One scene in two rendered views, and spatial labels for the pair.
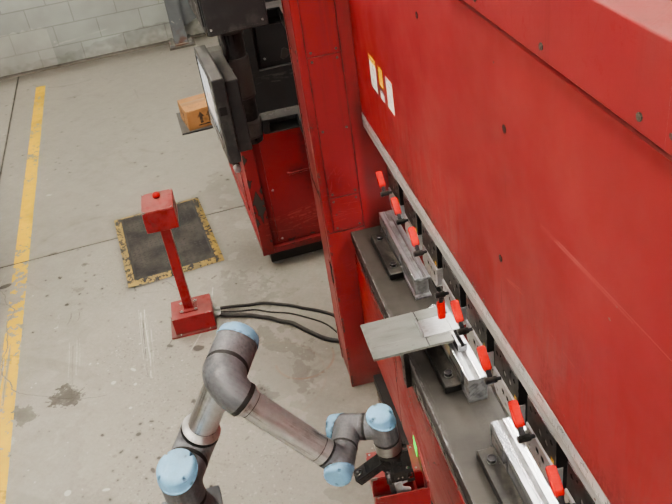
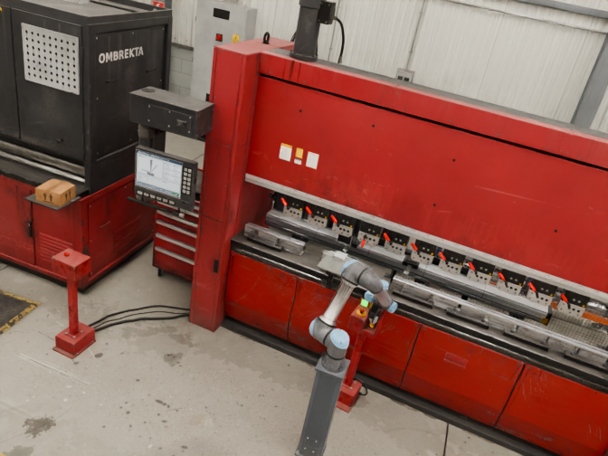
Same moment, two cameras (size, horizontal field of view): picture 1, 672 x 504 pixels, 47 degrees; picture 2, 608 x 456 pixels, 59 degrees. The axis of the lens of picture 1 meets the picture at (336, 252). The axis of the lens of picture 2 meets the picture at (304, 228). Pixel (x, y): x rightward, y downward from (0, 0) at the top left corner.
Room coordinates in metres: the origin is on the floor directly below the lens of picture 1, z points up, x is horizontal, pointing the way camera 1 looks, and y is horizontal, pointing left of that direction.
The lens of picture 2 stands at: (0.75, 3.00, 3.00)
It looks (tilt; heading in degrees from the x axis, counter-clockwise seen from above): 28 degrees down; 295
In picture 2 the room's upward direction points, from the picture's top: 11 degrees clockwise
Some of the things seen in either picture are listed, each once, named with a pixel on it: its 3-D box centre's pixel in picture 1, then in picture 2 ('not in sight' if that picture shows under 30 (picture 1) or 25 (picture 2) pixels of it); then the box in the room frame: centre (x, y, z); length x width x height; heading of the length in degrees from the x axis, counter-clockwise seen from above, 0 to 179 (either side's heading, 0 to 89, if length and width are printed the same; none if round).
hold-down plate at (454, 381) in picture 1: (438, 358); not in sight; (1.91, -0.28, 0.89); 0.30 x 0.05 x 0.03; 7
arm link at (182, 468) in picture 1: (180, 477); (337, 342); (1.53, 0.54, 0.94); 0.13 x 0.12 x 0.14; 166
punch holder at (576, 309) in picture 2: not in sight; (573, 300); (0.39, -0.53, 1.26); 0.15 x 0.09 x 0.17; 7
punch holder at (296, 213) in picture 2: (405, 192); (295, 205); (2.38, -0.27, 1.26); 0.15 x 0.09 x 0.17; 7
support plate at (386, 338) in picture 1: (405, 333); (334, 262); (1.94, -0.18, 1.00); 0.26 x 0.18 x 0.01; 97
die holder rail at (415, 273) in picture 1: (403, 252); (274, 238); (2.50, -0.26, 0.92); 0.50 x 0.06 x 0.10; 7
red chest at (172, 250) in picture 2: not in sight; (192, 230); (3.49, -0.49, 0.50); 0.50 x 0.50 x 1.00; 7
